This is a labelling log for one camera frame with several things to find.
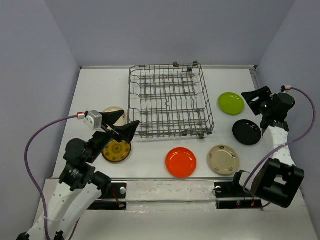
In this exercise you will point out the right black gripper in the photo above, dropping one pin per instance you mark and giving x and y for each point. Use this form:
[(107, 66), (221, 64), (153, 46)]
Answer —
[(264, 93)]

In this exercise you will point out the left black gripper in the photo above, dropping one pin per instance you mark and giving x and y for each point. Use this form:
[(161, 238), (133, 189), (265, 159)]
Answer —
[(126, 131)]

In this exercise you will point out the cream plate with black patch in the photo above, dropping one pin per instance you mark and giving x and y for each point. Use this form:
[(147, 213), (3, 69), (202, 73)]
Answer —
[(121, 121)]

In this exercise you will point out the yellow brown patterned plate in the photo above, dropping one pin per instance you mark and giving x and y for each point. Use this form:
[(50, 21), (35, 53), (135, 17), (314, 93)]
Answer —
[(116, 152)]

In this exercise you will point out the lime green plate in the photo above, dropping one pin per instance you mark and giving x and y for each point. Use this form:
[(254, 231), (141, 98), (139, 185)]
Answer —
[(231, 103)]

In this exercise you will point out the beige floral plate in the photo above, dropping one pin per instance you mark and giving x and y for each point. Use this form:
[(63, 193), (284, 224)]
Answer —
[(223, 160)]

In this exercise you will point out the orange plate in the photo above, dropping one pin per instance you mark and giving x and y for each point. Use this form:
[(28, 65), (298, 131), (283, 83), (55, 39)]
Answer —
[(180, 162)]

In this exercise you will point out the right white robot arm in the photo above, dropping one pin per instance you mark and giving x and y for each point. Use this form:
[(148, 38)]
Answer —
[(276, 179)]

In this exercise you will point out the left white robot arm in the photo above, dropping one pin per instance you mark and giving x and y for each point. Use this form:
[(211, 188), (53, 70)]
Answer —
[(80, 184)]

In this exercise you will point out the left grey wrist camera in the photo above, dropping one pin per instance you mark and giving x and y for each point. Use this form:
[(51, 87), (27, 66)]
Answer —
[(93, 119)]

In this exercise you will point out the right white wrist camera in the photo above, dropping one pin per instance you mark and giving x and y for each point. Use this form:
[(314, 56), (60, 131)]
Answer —
[(285, 88)]

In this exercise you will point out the grey wire dish rack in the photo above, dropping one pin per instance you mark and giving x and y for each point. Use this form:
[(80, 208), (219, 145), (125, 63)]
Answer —
[(169, 100)]

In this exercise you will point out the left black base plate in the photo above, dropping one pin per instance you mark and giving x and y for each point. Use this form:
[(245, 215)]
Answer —
[(113, 200)]

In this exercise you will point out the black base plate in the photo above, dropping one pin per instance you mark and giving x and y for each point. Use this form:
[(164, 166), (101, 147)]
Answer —
[(113, 200), (230, 196)]

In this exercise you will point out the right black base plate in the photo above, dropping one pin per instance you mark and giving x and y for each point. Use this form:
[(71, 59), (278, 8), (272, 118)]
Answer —
[(230, 196)]

